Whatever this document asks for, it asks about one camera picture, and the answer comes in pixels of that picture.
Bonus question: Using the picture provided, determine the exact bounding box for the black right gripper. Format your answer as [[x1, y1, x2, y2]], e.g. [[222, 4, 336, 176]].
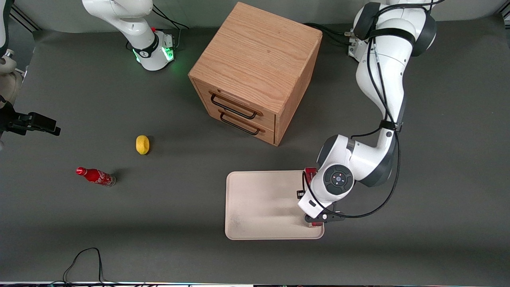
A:
[[0, 100, 61, 136]]

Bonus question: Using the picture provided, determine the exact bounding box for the red cookie box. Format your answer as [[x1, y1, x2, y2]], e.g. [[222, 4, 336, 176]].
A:
[[304, 167, 324, 228]]

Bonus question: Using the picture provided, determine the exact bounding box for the beige plastic tray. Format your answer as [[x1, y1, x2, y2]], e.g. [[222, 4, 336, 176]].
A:
[[225, 170, 325, 240]]

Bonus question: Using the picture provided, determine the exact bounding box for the red cola bottle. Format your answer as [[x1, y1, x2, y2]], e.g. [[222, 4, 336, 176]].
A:
[[76, 167, 117, 187]]

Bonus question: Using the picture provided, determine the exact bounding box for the yellow lemon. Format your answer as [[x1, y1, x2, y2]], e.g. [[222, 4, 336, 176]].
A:
[[136, 135, 151, 155]]

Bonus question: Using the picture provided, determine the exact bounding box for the dark grey table mat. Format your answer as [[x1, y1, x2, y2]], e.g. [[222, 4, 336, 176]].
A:
[[0, 15, 510, 285]]

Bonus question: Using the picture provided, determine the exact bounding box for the wooden drawer cabinet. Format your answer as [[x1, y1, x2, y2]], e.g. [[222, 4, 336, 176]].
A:
[[188, 2, 323, 147]]

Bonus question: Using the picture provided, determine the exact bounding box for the black arm-mounted cable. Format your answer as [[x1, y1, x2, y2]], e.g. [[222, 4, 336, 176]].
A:
[[296, 0, 446, 219]]

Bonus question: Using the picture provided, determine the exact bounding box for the wooden drawer with black handle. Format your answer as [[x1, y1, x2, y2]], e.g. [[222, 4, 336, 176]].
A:
[[193, 79, 277, 130], [198, 97, 276, 146]]

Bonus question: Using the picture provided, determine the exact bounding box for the black looped cable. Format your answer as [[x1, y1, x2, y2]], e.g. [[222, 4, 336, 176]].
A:
[[63, 247, 107, 285]]

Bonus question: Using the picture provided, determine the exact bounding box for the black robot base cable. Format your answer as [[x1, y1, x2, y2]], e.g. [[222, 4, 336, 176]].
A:
[[304, 23, 356, 45], [126, 4, 190, 51]]

